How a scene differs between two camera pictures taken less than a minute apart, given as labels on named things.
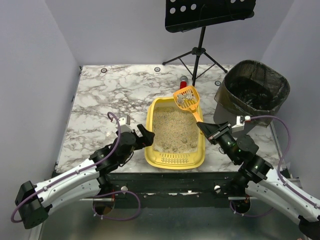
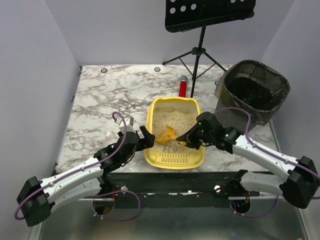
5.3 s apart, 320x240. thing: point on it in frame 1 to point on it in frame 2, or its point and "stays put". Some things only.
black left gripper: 139,139 stays put
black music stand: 182,15 stays put
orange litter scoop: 188,98 to 167,135
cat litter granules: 176,130 stays put
